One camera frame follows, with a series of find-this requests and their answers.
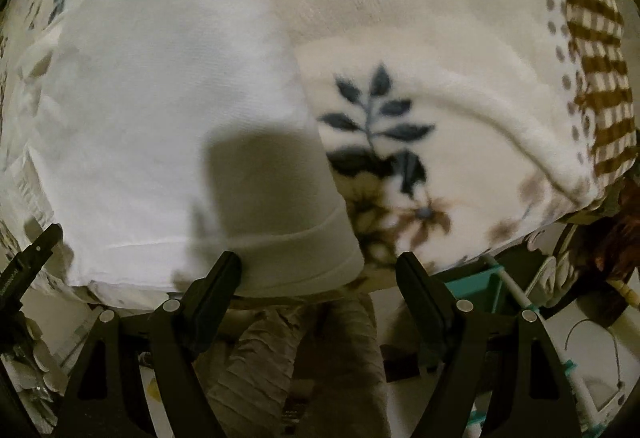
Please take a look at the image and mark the white pants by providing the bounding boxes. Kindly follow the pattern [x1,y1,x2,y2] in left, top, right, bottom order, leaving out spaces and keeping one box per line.
[1,0,363,306]

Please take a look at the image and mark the teal storage rack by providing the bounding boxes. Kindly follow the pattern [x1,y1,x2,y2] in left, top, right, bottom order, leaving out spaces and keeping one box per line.
[436,254,627,437]

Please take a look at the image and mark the floral fleece bed blanket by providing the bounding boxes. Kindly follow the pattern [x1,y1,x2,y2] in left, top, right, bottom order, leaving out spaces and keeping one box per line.
[0,0,639,279]

